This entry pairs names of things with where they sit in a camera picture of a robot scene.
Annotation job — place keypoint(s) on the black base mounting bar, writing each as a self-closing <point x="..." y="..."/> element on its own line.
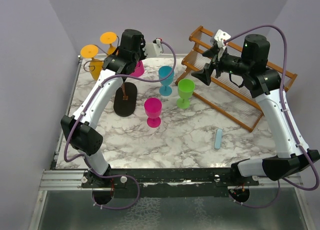
<point x="166" y="182"/>

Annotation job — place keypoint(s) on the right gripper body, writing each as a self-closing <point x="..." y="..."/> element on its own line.
<point x="231" y="63"/>

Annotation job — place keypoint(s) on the metal wine glass rack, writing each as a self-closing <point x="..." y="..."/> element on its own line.
<point x="125" y="100"/>

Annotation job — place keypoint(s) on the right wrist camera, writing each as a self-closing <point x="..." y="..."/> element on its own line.
<point x="219" y="38"/>

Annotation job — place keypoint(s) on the wooden dish rack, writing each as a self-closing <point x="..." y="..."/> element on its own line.
<point x="222" y="95"/>

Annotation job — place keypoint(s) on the blue plastic wine glass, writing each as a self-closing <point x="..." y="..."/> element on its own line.
<point x="165" y="89"/>

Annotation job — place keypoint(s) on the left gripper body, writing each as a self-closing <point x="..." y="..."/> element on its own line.
<point x="141" y="53"/>

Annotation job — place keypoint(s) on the yellow plastic wine glass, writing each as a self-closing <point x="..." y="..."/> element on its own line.
<point x="94" y="65"/>

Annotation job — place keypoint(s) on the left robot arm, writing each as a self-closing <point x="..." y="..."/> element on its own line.
<point x="80" y="128"/>

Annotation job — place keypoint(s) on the pink wine glass front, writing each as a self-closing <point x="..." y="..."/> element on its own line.
<point x="139" y="69"/>

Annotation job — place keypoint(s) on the green plastic wine glass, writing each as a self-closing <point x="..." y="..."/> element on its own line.
<point x="186" y="88"/>

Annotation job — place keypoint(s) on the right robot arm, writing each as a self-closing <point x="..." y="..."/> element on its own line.
<point x="264" y="85"/>

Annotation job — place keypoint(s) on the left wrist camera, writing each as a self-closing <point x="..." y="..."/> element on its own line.
<point x="153" y="49"/>

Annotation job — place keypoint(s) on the pink wine glass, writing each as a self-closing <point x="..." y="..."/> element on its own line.
<point x="153" y="109"/>
<point x="139" y="69"/>

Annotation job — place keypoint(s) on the orange plastic wine glass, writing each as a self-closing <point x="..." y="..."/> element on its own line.
<point x="109" y="38"/>

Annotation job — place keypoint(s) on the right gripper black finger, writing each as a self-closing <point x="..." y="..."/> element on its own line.
<point x="204" y="75"/>
<point x="212" y="52"/>

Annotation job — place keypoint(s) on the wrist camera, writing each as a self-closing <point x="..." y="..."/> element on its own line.
<point x="219" y="38"/>
<point x="153" y="49"/>

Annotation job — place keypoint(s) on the light blue flat stick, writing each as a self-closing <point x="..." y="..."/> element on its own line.
<point x="218" y="139"/>

